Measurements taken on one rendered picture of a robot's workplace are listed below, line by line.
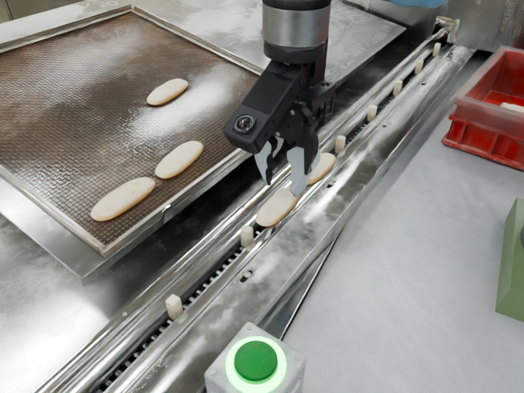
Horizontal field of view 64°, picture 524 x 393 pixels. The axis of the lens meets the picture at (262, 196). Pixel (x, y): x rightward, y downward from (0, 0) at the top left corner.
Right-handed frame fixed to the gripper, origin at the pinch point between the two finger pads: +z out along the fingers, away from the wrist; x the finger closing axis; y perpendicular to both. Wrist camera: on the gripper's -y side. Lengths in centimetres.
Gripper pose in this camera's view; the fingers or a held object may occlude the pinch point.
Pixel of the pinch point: (279, 185)
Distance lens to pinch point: 59.8
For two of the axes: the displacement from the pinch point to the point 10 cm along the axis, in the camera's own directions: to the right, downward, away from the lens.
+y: 5.8, -5.2, 6.3
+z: 0.0, 7.7, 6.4
